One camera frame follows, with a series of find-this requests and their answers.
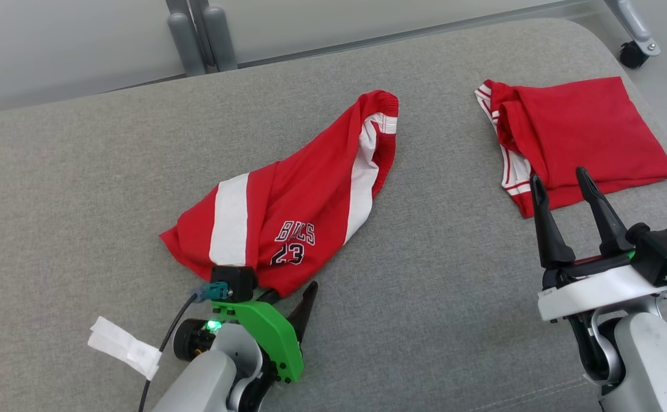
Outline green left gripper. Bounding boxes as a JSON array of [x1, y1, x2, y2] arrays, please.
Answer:
[[212, 280, 319, 384]]

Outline red white basketball shorts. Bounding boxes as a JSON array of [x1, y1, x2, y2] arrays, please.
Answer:
[[160, 90, 400, 298]]

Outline grey partition post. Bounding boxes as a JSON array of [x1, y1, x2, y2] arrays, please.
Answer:
[[165, 0, 207, 78], [189, 0, 238, 72]]

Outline black left camera cable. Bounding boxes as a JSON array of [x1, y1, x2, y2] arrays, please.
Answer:
[[137, 283, 232, 412]]

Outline red white basketball jersey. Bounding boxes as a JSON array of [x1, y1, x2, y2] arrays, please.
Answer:
[[475, 76, 667, 219]]

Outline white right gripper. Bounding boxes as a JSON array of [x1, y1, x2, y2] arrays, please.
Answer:
[[530, 166, 667, 322]]

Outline white paper cable tag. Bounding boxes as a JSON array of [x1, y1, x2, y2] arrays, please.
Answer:
[[88, 316, 162, 380]]

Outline grey metal partition leg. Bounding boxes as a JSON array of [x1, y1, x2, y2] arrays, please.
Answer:
[[605, 0, 661, 57]]

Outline black caster wheel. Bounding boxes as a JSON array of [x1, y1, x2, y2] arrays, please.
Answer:
[[619, 41, 650, 70]]

